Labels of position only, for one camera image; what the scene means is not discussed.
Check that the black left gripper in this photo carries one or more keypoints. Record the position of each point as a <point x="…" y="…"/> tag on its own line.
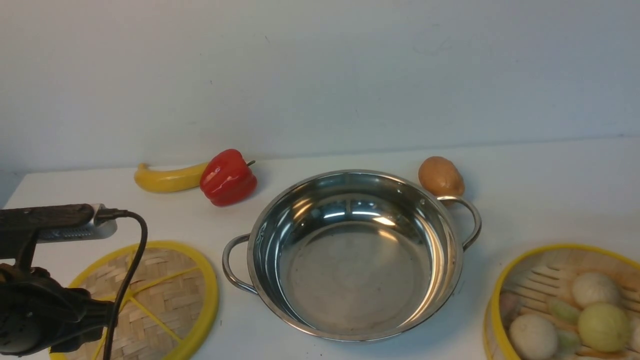
<point x="37" y="313"/>

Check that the woven bamboo lid yellow rim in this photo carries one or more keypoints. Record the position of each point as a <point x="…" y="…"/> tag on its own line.
<point x="169" y="307"/>

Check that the bamboo steamer basket yellow rim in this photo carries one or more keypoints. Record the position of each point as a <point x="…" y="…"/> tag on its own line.
<point x="549" y="272"/>

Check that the yellow banana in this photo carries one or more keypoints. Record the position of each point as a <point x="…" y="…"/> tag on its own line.
<point x="168" y="181"/>

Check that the red bell pepper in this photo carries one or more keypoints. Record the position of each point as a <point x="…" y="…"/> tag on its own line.
<point x="228" y="179"/>

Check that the pink dumpling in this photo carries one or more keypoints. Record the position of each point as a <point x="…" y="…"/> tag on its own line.
<point x="510" y="305"/>

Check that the white round bun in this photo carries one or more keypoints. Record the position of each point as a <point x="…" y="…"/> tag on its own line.
<point x="533" y="337"/>

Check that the pale green dumpling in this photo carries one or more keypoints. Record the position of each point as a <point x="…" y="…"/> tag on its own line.
<point x="563" y="311"/>
<point x="569" y="344"/>

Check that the cream round bun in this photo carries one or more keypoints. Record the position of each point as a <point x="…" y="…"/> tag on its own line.
<point x="590" y="288"/>

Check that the pale green round bun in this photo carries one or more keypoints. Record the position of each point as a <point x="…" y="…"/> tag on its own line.
<point x="604" y="327"/>

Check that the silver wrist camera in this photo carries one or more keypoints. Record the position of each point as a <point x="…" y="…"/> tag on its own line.
<point x="20" y="227"/>

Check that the stainless steel two-handled pot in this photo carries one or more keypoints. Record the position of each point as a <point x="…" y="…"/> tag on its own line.
<point x="354" y="255"/>

